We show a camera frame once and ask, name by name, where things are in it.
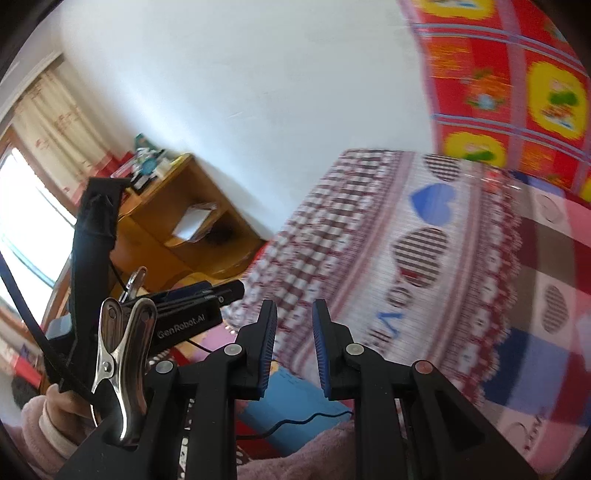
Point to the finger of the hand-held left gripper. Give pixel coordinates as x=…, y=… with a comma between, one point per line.
x=226, y=290
x=180, y=294

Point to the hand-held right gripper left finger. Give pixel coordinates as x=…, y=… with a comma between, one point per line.
x=268, y=350

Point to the foam puzzle floor mat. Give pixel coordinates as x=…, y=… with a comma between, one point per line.
x=291, y=406

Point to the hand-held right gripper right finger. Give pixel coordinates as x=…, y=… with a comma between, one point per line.
x=321, y=350

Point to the person's left forearm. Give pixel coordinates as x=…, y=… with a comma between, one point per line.
x=41, y=434

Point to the person's left hand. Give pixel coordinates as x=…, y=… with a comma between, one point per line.
x=64, y=401

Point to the metal spring clip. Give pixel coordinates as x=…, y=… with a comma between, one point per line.
x=115, y=369
x=134, y=281

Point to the wooden cabinet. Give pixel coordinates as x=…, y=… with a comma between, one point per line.
x=184, y=194

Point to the bright window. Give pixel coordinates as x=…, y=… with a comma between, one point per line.
x=23, y=221

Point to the red box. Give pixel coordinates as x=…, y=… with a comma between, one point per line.
x=111, y=166

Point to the beige patterned curtain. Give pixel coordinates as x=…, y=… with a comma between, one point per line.
x=51, y=120

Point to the pink fuzzy slipper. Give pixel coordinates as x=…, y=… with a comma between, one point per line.
x=300, y=457

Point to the teal round object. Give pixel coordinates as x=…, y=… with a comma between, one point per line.
x=147, y=159

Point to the plastic-wrapped white paper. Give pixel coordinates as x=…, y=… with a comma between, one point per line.
x=191, y=221

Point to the red floral printed cloth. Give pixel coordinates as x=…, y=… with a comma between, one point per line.
x=508, y=92

